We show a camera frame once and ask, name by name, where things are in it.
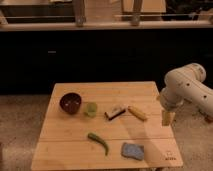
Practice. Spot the yellow corn cob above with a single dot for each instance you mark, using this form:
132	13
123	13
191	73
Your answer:
138	113

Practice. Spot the wooden table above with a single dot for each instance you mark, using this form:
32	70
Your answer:
64	146

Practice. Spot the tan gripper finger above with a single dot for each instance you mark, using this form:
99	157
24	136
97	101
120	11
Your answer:
167	117

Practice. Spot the dark purple bowl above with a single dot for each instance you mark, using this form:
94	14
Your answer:
70	103

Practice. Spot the green plastic cup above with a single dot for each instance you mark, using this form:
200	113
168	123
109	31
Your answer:
90	109

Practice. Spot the blue sponge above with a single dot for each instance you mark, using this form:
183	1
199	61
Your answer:
133	151

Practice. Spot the green chili pepper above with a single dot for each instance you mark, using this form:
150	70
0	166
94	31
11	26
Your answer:
98	139

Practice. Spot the dark brush block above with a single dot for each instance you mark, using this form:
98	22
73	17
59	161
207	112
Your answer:
114	112

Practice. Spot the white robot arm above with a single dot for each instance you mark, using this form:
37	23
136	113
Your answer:
186	84

